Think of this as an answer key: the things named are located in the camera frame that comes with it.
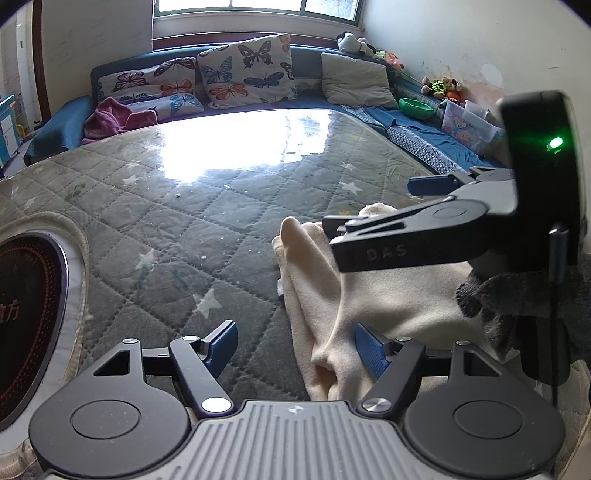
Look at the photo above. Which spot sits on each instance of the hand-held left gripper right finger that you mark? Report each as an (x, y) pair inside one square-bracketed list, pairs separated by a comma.
[(369, 350)]

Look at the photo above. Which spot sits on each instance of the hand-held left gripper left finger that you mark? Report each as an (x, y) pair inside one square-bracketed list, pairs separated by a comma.
[(222, 346)]

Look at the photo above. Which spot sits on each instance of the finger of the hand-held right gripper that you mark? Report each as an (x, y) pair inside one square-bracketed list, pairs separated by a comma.
[(415, 213), (429, 185)]

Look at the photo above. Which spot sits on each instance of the cream cloth garment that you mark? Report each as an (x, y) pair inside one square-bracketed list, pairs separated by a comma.
[(323, 286)]

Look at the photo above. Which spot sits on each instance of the person's right hand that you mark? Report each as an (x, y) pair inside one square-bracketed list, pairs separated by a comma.
[(503, 295)]

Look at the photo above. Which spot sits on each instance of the clear plastic box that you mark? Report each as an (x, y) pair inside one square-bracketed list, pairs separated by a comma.
[(466, 127)]

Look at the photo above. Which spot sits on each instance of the blue blanket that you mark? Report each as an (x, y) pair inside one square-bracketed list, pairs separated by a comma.
[(406, 120)]

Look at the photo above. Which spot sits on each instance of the green bowl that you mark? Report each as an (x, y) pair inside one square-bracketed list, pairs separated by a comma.
[(415, 108)]

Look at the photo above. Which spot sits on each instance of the green yellow plush toy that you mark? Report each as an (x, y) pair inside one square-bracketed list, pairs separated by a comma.
[(434, 87)]

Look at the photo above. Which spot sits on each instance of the brown plush toy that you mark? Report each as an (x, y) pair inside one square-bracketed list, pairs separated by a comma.
[(453, 88)]

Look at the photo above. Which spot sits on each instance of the grey pillow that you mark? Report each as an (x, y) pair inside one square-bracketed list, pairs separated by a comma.
[(355, 83)]

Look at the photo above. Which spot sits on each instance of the grey quilted table mat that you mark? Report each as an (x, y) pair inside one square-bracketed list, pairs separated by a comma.
[(184, 221)]

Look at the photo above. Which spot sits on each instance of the white black plush toy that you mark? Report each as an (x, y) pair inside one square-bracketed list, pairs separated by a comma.
[(353, 42)]

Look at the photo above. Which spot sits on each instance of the blue sofa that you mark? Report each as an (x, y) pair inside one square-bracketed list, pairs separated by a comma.
[(309, 60)]

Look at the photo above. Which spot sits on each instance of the round dark hotplate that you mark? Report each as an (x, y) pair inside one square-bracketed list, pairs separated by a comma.
[(27, 323)]

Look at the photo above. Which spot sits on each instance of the butterfly print pillow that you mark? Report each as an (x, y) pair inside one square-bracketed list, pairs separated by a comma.
[(180, 104), (147, 76), (244, 69)]

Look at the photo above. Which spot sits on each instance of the pink cloth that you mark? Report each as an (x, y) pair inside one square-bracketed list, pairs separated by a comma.
[(115, 120)]

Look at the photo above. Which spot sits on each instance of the window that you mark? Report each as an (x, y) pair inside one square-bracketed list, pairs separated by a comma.
[(194, 5)]

